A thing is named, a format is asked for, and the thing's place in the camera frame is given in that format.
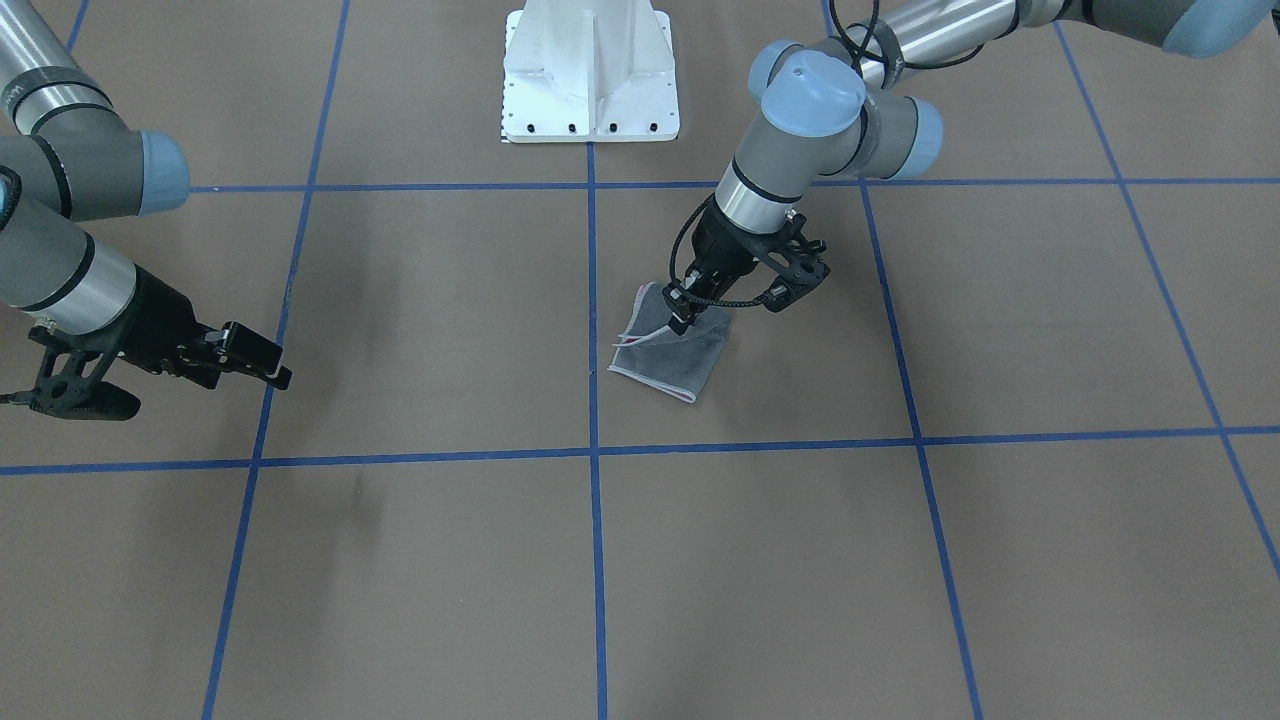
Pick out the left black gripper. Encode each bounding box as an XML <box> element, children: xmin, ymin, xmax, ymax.
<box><xmin>663</xmin><ymin>200</ymin><xmax>831</xmax><ymax>336</ymax></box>

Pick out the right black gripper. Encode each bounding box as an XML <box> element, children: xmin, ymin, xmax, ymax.
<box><xmin>120</xmin><ymin>265</ymin><xmax>293</xmax><ymax>391</ymax></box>

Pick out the pink and grey towel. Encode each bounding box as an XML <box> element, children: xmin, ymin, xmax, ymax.
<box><xmin>608</xmin><ymin>282</ymin><xmax>731</xmax><ymax>404</ymax></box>

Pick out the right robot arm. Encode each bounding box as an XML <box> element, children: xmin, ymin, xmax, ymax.
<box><xmin>3</xmin><ymin>1</ymin><xmax>292</xmax><ymax>406</ymax></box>

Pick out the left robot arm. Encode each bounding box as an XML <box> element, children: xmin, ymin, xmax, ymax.
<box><xmin>660</xmin><ymin>1</ymin><xmax>1275</xmax><ymax>334</ymax></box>

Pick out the brown paper table cover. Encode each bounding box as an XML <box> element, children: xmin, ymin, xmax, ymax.
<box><xmin>3</xmin><ymin>1</ymin><xmax>1277</xmax><ymax>719</ymax></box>

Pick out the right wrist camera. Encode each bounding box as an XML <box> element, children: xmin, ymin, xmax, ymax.
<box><xmin>1</xmin><ymin>325</ymin><xmax>141</xmax><ymax>421</ymax></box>

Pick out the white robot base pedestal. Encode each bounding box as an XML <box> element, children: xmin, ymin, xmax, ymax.
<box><xmin>500</xmin><ymin>1</ymin><xmax>681</xmax><ymax>143</ymax></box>

